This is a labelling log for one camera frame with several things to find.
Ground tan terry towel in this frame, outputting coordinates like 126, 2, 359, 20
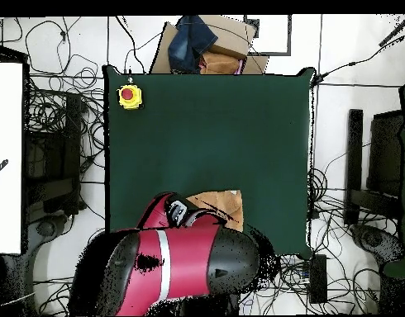
185, 189, 245, 233

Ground black flat bar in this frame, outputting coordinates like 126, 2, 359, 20
345, 108, 365, 227

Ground dark green tablecloth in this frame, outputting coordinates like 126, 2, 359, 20
102, 64, 316, 260

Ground yellow emergency stop button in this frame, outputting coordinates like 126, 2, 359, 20
117, 76, 144, 111

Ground brown folded cloth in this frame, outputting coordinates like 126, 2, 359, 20
199, 50, 243, 75

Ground blue denim jeans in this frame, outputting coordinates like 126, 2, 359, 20
167, 14, 219, 74

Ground brown cardboard box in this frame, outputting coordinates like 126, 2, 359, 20
149, 14, 269, 75

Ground black equipment rack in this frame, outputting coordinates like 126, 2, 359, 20
23, 92, 84, 215

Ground black power box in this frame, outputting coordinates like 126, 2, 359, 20
308, 253, 328, 304

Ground black stand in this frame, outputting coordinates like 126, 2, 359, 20
367, 110, 405, 199

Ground white table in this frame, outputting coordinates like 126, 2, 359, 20
0, 61, 25, 255

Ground black rod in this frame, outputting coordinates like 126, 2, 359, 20
379, 14, 405, 47

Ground black square frame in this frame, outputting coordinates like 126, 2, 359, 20
243, 14, 293, 56

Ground black caster base with cables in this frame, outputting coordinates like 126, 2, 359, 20
26, 212, 69, 252
350, 223, 405, 265

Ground black cable with connector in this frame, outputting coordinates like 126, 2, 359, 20
312, 32, 405, 83

